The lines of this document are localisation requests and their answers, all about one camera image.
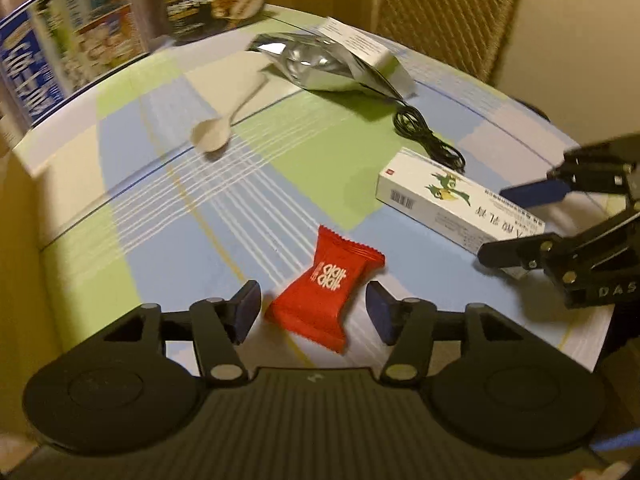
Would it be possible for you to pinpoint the blue milk carton box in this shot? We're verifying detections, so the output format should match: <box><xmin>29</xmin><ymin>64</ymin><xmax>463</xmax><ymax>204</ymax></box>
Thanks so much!
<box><xmin>1</xmin><ymin>0</ymin><xmax>149</xmax><ymax>127</ymax></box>

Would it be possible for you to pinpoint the beige plastic spoon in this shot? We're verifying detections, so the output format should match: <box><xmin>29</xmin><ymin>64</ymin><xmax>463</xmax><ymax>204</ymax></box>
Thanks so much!
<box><xmin>190</xmin><ymin>72</ymin><xmax>267</xmax><ymax>154</ymax></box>

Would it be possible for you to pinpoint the red candy wrapper packet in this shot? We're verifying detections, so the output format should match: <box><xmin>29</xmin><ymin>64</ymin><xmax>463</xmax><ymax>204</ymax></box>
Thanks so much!
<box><xmin>266</xmin><ymin>226</ymin><xmax>385</xmax><ymax>353</ymax></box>

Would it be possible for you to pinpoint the black instant rice bowl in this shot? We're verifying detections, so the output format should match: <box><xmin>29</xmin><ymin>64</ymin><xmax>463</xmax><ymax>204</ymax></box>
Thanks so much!
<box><xmin>163</xmin><ymin>0</ymin><xmax>267</xmax><ymax>44</ymax></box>

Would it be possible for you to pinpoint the woven wicker chair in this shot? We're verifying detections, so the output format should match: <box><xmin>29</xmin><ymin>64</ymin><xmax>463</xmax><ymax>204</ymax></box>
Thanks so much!
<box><xmin>375</xmin><ymin>0</ymin><xmax>518</xmax><ymax>82</ymax></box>

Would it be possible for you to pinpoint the checked blue green tablecloth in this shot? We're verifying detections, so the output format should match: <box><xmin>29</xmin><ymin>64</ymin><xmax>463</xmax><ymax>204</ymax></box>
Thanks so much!
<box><xmin>17</xmin><ymin>8</ymin><xmax>611</xmax><ymax>367</ymax></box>

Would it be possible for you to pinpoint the white green medicine box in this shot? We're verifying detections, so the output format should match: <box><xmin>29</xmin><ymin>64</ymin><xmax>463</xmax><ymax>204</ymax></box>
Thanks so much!
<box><xmin>318</xmin><ymin>18</ymin><xmax>416</xmax><ymax>101</ymax></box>

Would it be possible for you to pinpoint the silver foil pouch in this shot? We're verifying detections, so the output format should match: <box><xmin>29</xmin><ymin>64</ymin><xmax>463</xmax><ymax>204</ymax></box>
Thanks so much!
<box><xmin>248</xmin><ymin>32</ymin><xmax>404</xmax><ymax>102</ymax></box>

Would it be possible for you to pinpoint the white ointment tube box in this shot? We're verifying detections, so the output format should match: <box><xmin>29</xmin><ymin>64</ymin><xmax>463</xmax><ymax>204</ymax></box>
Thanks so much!
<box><xmin>375</xmin><ymin>148</ymin><xmax>546</xmax><ymax>255</ymax></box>

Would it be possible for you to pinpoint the black audio cable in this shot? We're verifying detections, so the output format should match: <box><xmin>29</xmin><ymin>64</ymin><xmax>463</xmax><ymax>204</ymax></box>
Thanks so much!
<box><xmin>392</xmin><ymin>98</ymin><xmax>468</xmax><ymax>174</ymax></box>

